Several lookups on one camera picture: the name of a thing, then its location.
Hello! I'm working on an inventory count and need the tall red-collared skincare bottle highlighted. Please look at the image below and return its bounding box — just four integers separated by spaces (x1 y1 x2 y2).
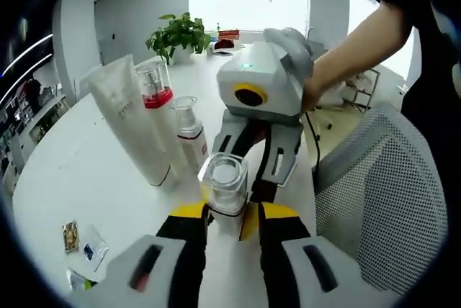
134 59 189 189

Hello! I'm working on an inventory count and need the white red object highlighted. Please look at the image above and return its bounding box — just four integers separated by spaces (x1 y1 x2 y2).
208 38 243 58

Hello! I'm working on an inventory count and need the potted green plant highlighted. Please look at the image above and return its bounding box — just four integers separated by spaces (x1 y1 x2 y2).
145 12 212 66

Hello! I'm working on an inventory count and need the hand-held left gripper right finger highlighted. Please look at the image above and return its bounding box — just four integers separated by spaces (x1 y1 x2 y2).
257 202 400 308

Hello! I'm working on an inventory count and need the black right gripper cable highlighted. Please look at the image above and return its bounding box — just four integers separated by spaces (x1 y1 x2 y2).
304 112 322 179

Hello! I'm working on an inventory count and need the small white skincare bottle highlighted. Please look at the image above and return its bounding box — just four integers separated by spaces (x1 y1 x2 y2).
197 152 250 235
169 95 210 176

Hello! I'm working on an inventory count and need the green black skincare mask packet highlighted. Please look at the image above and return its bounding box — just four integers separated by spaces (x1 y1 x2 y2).
66 267 99 291

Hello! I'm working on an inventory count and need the white skincare tube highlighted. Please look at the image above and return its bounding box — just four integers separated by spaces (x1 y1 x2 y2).
87 53 173 187

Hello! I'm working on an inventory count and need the red box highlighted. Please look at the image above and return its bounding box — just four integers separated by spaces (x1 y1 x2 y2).
217 28 241 41

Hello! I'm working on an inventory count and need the metal wire frame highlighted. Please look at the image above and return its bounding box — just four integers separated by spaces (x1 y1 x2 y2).
320 66 382 113

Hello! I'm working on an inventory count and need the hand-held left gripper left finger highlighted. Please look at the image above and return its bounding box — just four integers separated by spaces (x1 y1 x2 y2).
68 201 214 308

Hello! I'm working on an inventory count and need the grey mesh chair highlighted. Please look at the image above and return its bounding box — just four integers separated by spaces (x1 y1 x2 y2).
312 101 450 296

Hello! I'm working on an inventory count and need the gold skincare sachet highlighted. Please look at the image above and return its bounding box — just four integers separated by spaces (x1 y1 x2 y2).
61 219 81 253

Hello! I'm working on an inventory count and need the white blue skincare sachet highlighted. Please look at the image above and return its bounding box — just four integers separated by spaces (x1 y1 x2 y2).
76 224 109 273

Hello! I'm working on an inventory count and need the person's black shirt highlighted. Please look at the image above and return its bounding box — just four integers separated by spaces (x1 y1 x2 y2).
374 0 461 150

